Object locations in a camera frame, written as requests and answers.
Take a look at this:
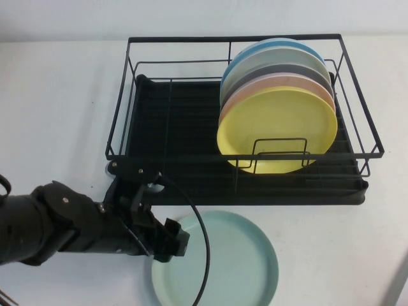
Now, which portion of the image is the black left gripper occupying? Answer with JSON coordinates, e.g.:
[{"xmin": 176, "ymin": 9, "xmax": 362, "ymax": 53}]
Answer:
[{"xmin": 91, "ymin": 196, "xmax": 191, "ymax": 263}]

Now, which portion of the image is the mint green plate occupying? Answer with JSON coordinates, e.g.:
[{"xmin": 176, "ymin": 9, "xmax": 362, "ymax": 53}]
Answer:
[{"xmin": 150, "ymin": 210, "xmax": 280, "ymax": 306}]

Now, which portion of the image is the yellow plate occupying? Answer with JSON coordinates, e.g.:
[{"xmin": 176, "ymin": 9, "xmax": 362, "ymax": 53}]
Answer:
[{"xmin": 216, "ymin": 85, "xmax": 339, "ymax": 175}]

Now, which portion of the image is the pink plate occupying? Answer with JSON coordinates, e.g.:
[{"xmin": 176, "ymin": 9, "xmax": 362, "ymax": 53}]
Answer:
[{"xmin": 219, "ymin": 72, "xmax": 337, "ymax": 128}]

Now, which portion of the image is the dark grey plate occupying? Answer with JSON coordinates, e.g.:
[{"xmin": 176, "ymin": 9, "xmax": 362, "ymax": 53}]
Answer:
[{"xmin": 222, "ymin": 63, "xmax": 335, "ymax": 100}]

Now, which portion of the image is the blue plate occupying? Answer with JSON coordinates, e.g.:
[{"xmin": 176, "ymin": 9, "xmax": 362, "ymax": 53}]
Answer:
[{"xmin": 220, "ymin": 37, "xmax": 326, "ymax": 87}]

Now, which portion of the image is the pale grey-green plate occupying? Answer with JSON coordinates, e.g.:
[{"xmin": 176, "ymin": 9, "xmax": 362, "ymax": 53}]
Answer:
[{"xmin": 221, "ymin": 47, "xmax": 332, "ymax": 93}]

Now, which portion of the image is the black plastic drip tray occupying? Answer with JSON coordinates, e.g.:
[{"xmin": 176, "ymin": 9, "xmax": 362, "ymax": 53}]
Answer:
[{"xmin": 125, "ymin": 73, "xmax": 370, "ymax": 207}]

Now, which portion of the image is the black camera cable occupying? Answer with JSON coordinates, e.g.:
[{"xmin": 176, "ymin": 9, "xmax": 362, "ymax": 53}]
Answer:
[{"xmin": 156, "ymin": 175, "xmax": 211, "ymax": 306}]

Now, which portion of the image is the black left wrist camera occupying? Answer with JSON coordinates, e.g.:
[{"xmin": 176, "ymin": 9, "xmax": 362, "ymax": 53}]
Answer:
[{"xmin": 102, "ymin": 160, "xmax": 164, "ymax": 208}]

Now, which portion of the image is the black wire dish rack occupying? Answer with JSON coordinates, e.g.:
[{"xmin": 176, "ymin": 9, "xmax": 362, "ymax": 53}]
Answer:
[{"xmin": 105, "ymin": 33, "xmax": 385, "ymax": 193}]

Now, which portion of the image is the thin brown wire bundle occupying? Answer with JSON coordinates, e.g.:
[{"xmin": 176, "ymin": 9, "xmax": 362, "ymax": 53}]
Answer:
[{"xmin": 0, "ymin": 288, "xmax": 18, "ymax": 306}]

